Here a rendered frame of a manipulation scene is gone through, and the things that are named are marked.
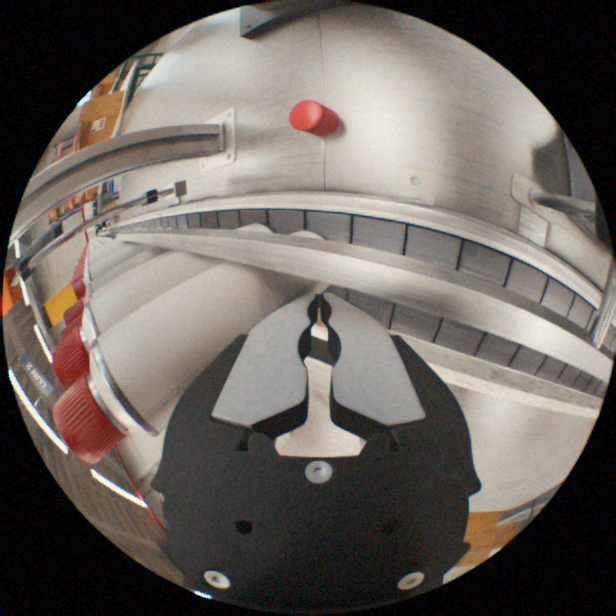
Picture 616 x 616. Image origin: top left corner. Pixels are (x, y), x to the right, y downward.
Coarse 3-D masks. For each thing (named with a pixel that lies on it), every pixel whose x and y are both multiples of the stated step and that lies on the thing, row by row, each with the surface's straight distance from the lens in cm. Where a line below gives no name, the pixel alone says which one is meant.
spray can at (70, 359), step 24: (168, 264) 14; (192, 264) 14; (216, 264) 15; (120, 288) 14; (144, 288) 13; (168, 288) 13; (96, 312) 13; (120, 312) 13; (72, 336) 15; (96, 336) 13; (72, 360) 14; (72, 384) 15
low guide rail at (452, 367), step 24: (432, 360) 15; (456, 360) 16; (456, 384) 16; (480, 384) 16; (504, 384) 17; (528, 384) 19; (552, 384) 22; (552, 408) 22; (576, 408) 25; (600, 408) 33
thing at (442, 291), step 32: (224, 256) 11; (256, 256) 9; (288, 256) 8; (320, 256) 7; (352, 256) 7; (384, 256) 7; (352, 288) 7; (384, 288) 7; (416, 288) 7; (448, 288) 7; (480, 288) 7; (480, 320) 7; (512, 320) 8; (544, 320) 8; (544, 352) 9; (576, 352) 10; (608, 352) 14
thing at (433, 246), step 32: (128, 224) 75; (160, 224) 43; (192, 224) 31; (224, 224) 25; (288, 224) 18; (320, 224) 17; (352, 224) 16; (384, 224) 15; (416, 256) 15; (448, 256) 15; (480, 256) 15; (512, 256) 20; (512, 288) 16; (544, 288) 18; (384, 320) 18; (416, 320) 17; (448, 320) 17; (576, 320) 21; (480, 352) 19; (512, 352) 19; (576, 384) 28
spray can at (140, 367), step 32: (192, 288) 10; (224, 288) 10; (256, 288) 11; (288, 288) 12; (320, 288) 15; (128, 320) 10; (160, 320) 9; (192, 320) 9; (224, 320) 9; (256, 320) 10; (96, 352) 9; (128, 352) 9; (160, 352) 9; (192, 352) 9; (96, 384) 10; (128, 384) 8; (160, 384) 9; (64, 416) 11; (96, 416) 10; (128, 416) 9; (160, 416) 9; (96, 448) 11
